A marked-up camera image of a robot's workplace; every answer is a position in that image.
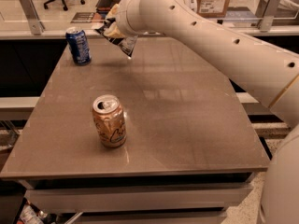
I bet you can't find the lower grey drawer front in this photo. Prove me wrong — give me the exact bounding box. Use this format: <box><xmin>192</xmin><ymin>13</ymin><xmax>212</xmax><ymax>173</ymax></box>
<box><xmin>71</xmin><ymin>211</ymin><xmax>226</xmax><ymax>224</ymax></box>

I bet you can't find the right metal glass bracket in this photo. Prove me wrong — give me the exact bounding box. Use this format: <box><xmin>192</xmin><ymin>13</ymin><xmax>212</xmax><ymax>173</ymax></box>
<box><xmin>257</xmin><ymin>0</ymin><xmax>280</xmax><ymax>32</ymax></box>

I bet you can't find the blue pepsi can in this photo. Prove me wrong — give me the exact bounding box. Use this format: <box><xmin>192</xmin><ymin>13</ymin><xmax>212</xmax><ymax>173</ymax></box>
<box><xmin>65</xmin><ymin>27</ymin><xmax>92</xmax><ymax>65</ymax></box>

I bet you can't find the blue chip bag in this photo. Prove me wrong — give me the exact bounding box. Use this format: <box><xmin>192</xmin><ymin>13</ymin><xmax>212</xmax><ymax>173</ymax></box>
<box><xmin>95</xmin><ymin>19</ymin><xmax>138</xmax><ymax>58</ymax></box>

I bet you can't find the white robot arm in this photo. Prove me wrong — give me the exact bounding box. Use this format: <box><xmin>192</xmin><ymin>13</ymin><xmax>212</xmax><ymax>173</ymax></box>
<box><xmin>105</xmin><ymin>0</ymin><xmax>299</xmax><ymax>224</ymax></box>

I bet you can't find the metal glass bracket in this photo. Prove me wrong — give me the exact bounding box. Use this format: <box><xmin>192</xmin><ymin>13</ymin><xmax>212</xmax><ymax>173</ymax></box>
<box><xmin>19</xmin><ymin>0</ymin><xmax>44</xmax><ymax>35</ymax></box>
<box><xmin>257</xmin><ymin>0</ymin><xmax>280</xmax><ymax>32</ymax></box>

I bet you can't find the left metal glass bracket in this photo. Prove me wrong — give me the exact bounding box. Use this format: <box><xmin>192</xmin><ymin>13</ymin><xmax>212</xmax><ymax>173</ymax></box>
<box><xmin>19</xmin><ymin>0</ymin><xmax>44</xmax><ymax>35</ymax></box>

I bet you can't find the grey drawer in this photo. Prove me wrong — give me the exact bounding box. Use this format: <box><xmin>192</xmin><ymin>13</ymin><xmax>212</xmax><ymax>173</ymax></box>
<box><xmin>25</xmin><ymin>183</ymin><xmax>252</xmax><ymax>213</ymax></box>
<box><xmin>71</xmin><ymin>211</ymin><xmax>226</xmax><ymax>224</ymax></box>

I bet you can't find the upper grey drawer front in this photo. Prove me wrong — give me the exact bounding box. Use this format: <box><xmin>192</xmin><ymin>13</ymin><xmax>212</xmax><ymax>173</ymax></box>
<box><xmin>25</xmin><ymin>183</ymin><xmax>252</xmax><ymax>213</ymax></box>

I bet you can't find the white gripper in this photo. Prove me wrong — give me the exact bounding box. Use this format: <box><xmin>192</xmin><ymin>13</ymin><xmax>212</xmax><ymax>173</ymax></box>
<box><xmin>105</xmin><ymin>0</ymin><xmax>147</xmax><ymax>38</ymax></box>

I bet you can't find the orange soda can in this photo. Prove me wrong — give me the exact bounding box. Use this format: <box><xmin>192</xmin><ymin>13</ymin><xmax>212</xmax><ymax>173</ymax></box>
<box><xmin>93</xmin><ymin>94</ymin><xmax>126</xmax><ymax>148</ymax></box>

